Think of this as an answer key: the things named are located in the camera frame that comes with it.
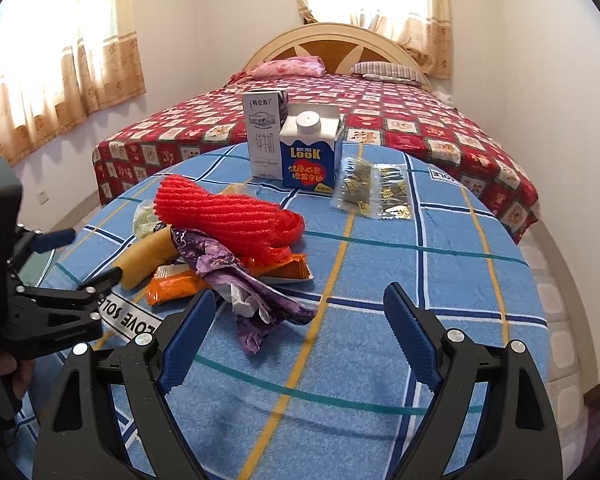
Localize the light blue cartoon trash bin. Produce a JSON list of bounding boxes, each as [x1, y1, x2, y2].
[[19, 241, 61, 288]]

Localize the clear plastic packet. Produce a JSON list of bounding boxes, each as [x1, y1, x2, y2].
[[332, 156, 377, 217]]

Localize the red foam net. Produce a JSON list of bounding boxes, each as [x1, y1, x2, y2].
[[153, 174, 306, 266]]

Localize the beige patterned curtain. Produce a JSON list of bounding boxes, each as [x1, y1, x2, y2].
[[0, 0, 147, 167], [290, 0, 453, 81]]

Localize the person's left hand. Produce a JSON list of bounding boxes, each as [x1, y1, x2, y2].
[[0, 348, 37, 405]]

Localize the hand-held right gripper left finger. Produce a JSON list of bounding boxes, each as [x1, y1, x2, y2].
[[32, 289, 217, 480]]

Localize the purple foil wrapper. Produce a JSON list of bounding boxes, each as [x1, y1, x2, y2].
[[171, 227, 317, 356]]

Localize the white milk carton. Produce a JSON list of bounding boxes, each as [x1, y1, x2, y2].
[[243, 88, 290, 179]]

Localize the gold foil packet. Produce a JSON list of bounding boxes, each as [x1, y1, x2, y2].
[[372, 162, 414, 221]]

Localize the striped pillow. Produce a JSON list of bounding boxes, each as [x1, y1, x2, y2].
[[351, 61, 426, 86]]

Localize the bed with red patterned cover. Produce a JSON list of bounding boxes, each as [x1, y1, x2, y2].
[[92, 71, 540, 246]]

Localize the yellow plastic packet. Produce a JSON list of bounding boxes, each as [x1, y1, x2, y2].
[[115, 232, 182, 291]]

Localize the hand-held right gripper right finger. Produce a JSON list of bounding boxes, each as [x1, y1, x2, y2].
[[382, 281, 563, 480]]

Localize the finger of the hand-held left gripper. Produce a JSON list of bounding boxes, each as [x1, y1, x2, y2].
[[10, 228, 77, 261], [7, 266, 124, 361]]

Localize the pink pillow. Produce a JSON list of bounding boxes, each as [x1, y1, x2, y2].
[[250, 56, 326, 79]]

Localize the blue white drink carton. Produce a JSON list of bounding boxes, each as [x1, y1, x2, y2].
[[279, 104, 346, 195]]

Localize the blue plaid table cloth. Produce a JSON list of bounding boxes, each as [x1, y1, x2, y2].
[[17, 141, 551, 480]]

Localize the cream wooden bed headboard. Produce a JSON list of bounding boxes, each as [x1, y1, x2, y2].
[[243, 22, 433, 93]]

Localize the pale plastic bag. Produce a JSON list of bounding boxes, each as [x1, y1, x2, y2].
[[132, 200, 164, 239]]

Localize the orange snack packet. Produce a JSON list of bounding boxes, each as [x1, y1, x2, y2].
[[146, 265, 212, 307], [250, 252, 315, 284]]

